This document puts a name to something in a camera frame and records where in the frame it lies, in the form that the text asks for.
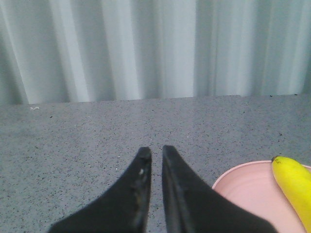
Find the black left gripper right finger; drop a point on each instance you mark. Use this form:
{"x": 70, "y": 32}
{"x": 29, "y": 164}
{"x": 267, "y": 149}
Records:
{"x": 192, "y": 206}

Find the pink plate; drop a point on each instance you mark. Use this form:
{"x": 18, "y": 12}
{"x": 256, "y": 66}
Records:
{"x": 252, "y": 187}

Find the yellow banana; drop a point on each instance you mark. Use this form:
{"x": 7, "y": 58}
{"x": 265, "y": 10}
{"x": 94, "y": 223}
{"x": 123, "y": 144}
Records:
{"x": 295, "y": 182}

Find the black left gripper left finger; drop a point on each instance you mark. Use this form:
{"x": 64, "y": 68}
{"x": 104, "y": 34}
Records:
{"x": 123, "y": 208}

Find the white curtain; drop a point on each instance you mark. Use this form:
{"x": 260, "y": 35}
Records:
{"x": 88, "y": 50}

